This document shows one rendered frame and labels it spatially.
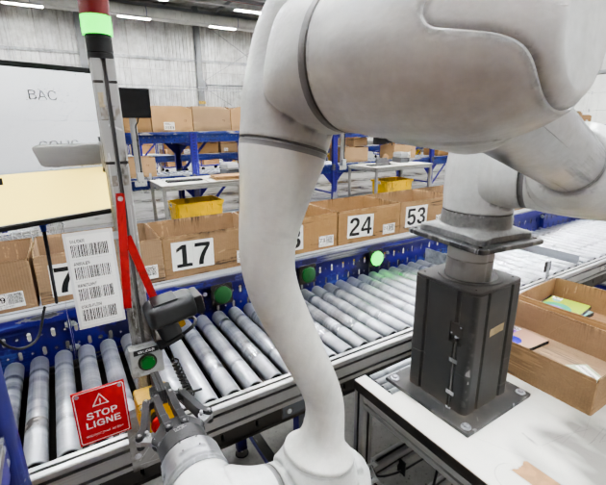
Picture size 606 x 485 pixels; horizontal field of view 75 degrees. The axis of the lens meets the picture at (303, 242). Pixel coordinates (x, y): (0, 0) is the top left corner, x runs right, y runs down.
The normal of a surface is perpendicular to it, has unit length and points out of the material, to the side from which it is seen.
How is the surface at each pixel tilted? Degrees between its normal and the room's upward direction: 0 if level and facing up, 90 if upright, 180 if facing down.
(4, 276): 91
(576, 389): 91
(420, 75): 110
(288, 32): 72
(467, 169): 87
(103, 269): 90
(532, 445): 0
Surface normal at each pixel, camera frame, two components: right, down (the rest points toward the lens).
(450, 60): -0.52, 0.43
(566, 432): -0.01, -0.96
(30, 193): 0.78, 0.10
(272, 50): -0.80, -0.08
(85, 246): 0.52, 0.23
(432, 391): -0.84, 0.16
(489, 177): -0.69, 0.22
